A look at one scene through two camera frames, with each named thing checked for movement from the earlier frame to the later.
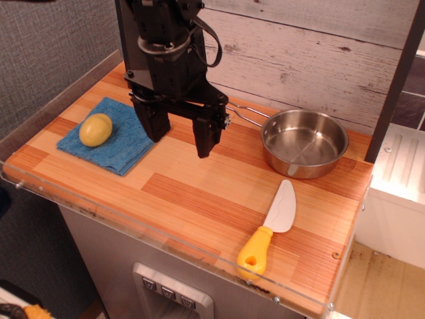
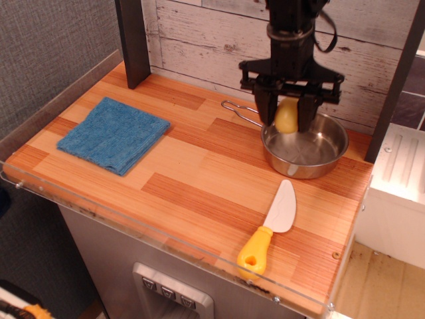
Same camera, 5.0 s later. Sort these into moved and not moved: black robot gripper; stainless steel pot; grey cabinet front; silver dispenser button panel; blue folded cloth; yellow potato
Moved: black robot gripper; yellow potato
Not moved: grey cabinet front; stainless steel pot; blue folded cloth; silver dispenser button panel
